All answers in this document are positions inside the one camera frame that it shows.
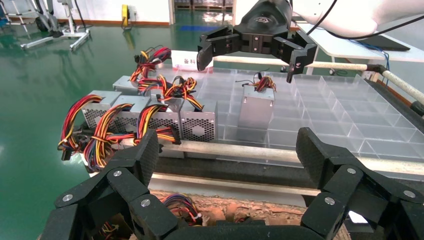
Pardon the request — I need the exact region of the white padded cart rail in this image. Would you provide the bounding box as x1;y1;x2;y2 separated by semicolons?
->
211;55;370;72
380;68;424;106
120;138;424;177

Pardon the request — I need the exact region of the white metal floor stand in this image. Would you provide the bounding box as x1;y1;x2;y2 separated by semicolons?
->
19;0;91;52

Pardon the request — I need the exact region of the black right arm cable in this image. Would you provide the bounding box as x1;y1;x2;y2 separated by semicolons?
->
306;0;424;41

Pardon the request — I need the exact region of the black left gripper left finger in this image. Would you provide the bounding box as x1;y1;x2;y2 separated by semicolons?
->
39;129;180;240

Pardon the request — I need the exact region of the white work table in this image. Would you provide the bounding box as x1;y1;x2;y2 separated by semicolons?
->
293;21;424;76

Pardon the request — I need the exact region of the yellow wall device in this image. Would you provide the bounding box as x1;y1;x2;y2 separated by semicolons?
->
120;3;131;30

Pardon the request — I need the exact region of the brown cardboard divider box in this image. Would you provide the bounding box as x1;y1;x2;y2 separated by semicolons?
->
99;189;349;240

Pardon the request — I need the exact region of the white label sign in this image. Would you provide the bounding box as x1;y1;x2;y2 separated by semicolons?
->
171;50;215;72

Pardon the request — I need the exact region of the clear plastic divider tray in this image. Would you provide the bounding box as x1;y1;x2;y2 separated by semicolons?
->
155;64;424;167

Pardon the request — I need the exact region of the black flat pad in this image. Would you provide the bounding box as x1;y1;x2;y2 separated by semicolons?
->
359;34;412;52

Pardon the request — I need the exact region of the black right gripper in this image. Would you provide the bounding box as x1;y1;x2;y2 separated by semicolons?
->
197;0;318;84

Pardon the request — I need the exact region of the blue cable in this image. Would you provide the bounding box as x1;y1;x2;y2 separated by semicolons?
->
349;39;392;79

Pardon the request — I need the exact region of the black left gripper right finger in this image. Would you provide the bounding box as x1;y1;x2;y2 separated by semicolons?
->
295;126;424;240

